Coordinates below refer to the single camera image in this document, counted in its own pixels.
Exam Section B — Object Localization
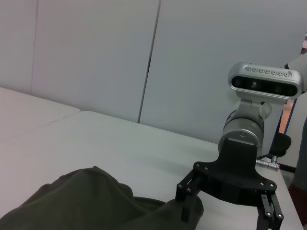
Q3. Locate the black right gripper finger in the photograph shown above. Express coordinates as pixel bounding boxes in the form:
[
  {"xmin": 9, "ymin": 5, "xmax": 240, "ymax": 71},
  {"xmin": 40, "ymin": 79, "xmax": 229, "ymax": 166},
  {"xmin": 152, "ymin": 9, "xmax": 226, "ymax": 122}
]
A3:
[
  {"xmin": 255, "ymin": 190, "xmax": 285, "ymax": 230},
  {"xmin": 176, "ymin": 169, "xmax": 201, "ymax": 222}
]

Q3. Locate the person in grey shirt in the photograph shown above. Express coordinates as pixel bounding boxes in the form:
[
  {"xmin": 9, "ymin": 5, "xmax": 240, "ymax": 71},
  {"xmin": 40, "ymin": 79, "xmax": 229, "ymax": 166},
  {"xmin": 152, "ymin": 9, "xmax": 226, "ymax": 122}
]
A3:
[{"xmin": 284, "ymin": 53, "xmax": 307, "ymax": 230}]

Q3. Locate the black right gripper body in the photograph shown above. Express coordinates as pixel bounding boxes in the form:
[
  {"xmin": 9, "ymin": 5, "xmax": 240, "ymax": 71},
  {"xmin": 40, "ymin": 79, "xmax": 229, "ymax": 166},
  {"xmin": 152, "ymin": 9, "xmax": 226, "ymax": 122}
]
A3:
[{"xmin": 193, "ymin": 138, "xmax": 277, "ymax": 207}]

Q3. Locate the black rounded object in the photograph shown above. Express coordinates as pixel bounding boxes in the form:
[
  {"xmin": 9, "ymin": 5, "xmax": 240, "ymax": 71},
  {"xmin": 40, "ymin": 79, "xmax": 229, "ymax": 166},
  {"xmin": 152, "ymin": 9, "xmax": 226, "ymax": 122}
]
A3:
[{"xmin": 270, "ymin": 134, "xmax": 292, "ymax": 157}]

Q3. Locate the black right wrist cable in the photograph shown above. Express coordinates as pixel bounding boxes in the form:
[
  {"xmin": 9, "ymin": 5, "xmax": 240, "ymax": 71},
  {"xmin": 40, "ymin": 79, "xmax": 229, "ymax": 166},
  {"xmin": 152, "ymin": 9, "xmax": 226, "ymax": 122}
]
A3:
[{"xmin": 257, "ymin": 152, "xmax": 275, "ymax": 160}]

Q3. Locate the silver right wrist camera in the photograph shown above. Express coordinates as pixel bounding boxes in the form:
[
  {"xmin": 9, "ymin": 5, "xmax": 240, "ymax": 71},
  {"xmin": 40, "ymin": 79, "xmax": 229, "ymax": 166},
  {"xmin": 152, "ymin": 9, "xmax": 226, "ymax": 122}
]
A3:
[{"xmin": 227, "ymin": 62, "xmax": 305, "ymax": 106}]

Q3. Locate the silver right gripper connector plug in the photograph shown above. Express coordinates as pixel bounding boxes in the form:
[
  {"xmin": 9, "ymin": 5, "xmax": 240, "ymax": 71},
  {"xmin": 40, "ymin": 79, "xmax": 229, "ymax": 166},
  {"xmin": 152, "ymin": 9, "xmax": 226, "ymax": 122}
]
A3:
[{"xmin": 255, "ymin": 155, "xmax": 281, "ymax": 171}]

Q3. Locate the dark green FREE! t-shirt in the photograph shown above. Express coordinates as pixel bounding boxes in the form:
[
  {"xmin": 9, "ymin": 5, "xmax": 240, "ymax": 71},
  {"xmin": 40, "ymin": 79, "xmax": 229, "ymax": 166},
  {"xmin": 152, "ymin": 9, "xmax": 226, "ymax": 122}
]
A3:
[{"xmin": 0, "ymin": 166, "xmax": 204, "ymax": 230}]

